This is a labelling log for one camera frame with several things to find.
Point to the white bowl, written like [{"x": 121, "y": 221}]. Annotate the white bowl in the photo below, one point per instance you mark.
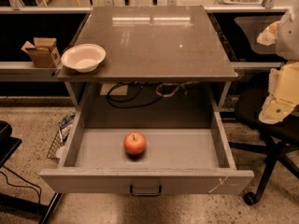
[{"x": 83, "y": 58}]

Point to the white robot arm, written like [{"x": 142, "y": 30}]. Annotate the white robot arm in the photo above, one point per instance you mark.
[{"x": 287, "y": 45}]

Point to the black office chair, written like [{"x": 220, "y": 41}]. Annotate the black office chair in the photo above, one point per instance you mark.
[{"x": 279, "y": 139}]

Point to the black drawer handle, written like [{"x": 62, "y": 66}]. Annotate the black drawer handle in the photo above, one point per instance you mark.
[{"x": 145, "y": 192}]

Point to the wire basket with items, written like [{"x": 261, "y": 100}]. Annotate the wire basket with items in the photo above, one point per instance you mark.
[{"x": 57, "y": 145}]

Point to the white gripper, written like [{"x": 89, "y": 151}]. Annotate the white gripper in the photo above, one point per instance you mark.
[{"x": 289, "y": 38}]

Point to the grey cabinet with counter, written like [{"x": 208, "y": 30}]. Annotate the grey cabinet with counter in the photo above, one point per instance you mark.
[{"x": 159, "y": 63}]

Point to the open cardboard box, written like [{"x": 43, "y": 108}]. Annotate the open cardboard box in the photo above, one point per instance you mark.
[{"x": 43, "y": 52}]

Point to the grey side shelf rail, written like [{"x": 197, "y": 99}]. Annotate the grey side shelf rail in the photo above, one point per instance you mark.
[{"x": 26, "y": 71}]

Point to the black stand at left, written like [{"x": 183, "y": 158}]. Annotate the black stand at left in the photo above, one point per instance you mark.
[{"x": 8, "y": 145}]

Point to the red apple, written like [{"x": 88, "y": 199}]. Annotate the red apple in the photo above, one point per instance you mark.
[{"x": 134, "y": 144}]

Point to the grey open drawer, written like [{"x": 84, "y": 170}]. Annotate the grey open drawer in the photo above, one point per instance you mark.
[{"x": 182, "y": 161}]

